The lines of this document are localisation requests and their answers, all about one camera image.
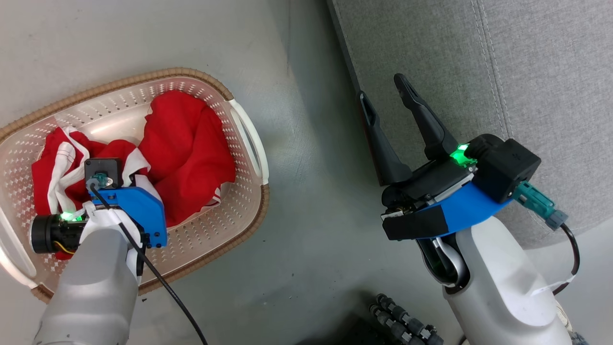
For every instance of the red and white striped garment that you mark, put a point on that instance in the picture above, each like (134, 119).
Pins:
(52, 167)

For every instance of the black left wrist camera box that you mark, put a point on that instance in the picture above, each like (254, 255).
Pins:
(107, 167)

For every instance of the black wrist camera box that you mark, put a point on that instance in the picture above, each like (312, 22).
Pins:
(507, 167)
(107, 167)

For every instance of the left gripper, blue cover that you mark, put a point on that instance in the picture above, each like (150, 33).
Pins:
(143, 211)

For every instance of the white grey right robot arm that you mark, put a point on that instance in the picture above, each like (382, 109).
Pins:
(498, 287)

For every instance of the plain red shirt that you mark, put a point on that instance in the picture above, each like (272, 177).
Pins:
(187, 143)

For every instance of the white plastic basket, wicker rim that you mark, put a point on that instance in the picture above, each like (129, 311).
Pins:
(201, 239)

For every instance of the right gripper, blue cover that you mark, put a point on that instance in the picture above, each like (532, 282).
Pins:
(431, 191)

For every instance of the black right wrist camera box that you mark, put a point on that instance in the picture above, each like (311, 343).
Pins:
(507, 167)

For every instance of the grey fabric sofa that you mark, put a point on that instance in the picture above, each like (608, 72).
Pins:
(527, 72)

